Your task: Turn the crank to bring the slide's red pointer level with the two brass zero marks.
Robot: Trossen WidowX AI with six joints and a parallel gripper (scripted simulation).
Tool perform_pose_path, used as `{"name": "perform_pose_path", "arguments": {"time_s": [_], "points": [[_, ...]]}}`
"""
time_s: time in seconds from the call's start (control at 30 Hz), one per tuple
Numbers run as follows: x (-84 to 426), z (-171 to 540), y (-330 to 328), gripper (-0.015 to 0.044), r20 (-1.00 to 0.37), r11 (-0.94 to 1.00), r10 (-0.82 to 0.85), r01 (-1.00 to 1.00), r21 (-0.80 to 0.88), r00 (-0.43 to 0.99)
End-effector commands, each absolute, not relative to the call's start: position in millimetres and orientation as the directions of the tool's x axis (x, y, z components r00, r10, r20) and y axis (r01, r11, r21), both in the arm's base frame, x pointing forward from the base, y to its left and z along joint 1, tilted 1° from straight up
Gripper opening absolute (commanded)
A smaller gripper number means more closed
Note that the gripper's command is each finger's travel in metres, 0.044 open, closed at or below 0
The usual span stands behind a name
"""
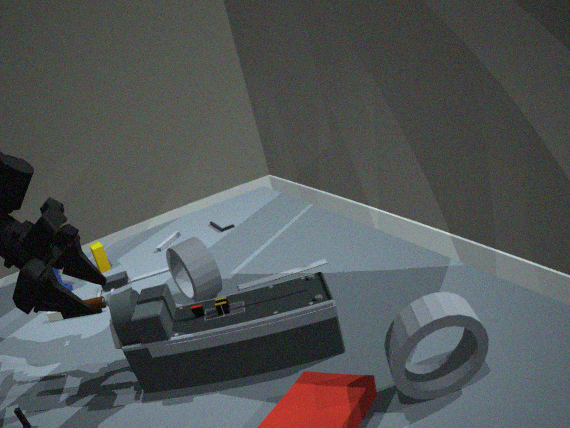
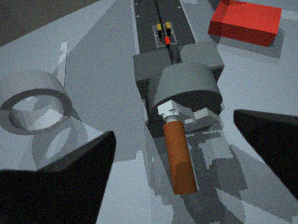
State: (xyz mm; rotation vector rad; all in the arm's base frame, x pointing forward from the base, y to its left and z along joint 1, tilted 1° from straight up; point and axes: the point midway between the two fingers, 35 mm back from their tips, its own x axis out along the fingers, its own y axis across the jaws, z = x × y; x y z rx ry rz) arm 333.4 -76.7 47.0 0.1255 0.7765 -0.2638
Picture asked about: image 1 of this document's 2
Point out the yellow rectangular block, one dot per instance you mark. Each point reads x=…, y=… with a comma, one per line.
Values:
x=100, y=257

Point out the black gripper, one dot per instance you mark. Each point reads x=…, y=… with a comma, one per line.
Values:
x=37, y=286

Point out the grey cylinder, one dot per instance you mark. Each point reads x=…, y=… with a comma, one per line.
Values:
x=421, y=318
x=194, y=270

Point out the black l-shaped bar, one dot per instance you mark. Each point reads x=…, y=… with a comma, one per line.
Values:
x=222, y=229

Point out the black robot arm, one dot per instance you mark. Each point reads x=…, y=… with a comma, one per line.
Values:
x=15, y=176

